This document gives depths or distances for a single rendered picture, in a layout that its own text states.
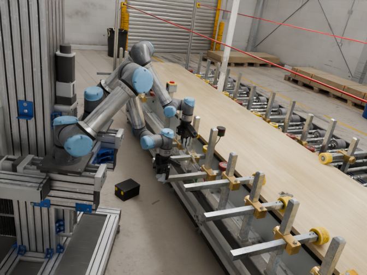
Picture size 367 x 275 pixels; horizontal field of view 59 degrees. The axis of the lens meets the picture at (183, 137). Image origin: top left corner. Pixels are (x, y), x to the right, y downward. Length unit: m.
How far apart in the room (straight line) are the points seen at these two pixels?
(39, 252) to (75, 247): 0.22
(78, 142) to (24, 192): 0.40
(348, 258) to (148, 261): 1.48
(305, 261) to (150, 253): 1.30
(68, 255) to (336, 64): 8.96
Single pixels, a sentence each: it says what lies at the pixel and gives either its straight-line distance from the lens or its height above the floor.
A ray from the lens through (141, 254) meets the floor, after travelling 2.70.
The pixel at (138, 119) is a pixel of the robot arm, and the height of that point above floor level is 1.23.
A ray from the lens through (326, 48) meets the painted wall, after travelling 10.40.
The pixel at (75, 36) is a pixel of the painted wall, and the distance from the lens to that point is 9.75.
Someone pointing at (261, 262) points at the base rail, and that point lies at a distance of 1.83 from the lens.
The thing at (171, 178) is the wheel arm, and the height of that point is 0.86.
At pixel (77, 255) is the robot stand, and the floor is 0.21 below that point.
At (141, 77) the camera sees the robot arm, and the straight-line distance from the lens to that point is 1.54.
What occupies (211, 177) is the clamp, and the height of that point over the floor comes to 0.85.
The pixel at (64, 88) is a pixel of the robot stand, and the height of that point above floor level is 1.35.
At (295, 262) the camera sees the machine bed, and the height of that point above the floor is 0.69.
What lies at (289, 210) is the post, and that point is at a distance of 1.53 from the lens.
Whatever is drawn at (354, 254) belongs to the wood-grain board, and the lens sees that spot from 1.80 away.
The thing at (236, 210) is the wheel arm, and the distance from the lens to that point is 1.66.
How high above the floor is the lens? 1.92
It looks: 25 degrees down
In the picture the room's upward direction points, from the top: 8 degrees clockwise
